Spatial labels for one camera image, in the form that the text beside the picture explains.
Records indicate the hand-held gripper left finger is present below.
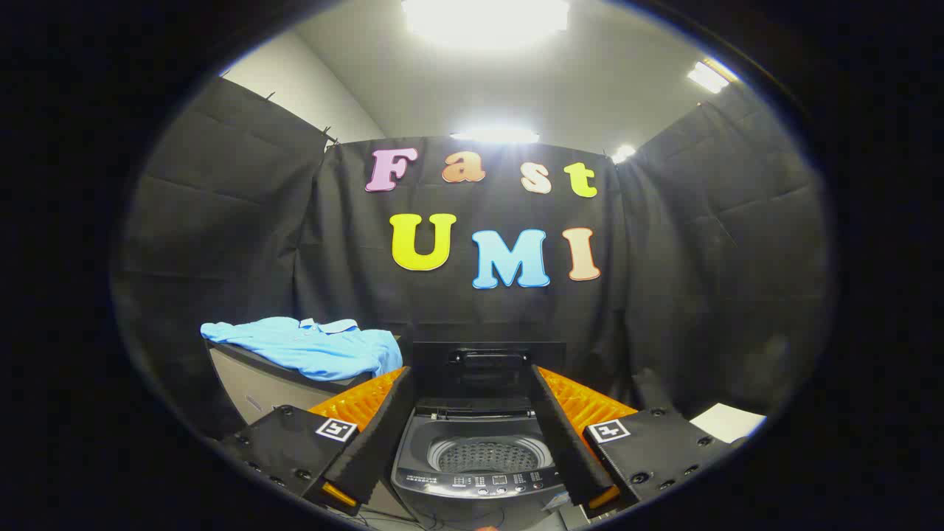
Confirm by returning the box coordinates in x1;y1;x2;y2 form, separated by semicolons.
221;367;417;517

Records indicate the black backdrop cloth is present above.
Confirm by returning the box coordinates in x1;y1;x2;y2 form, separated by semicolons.
111;74;834;443

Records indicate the dark grey washing machine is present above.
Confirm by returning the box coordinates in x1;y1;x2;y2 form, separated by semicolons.
389;398;591;529

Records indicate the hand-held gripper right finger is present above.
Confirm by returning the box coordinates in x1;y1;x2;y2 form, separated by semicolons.
531;364;732;511

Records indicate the light blue polo shirt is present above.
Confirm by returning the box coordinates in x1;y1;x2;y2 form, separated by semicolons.
201;317;403;381

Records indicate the grey cabinet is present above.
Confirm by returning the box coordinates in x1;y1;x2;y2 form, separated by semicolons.
206;343;403;426

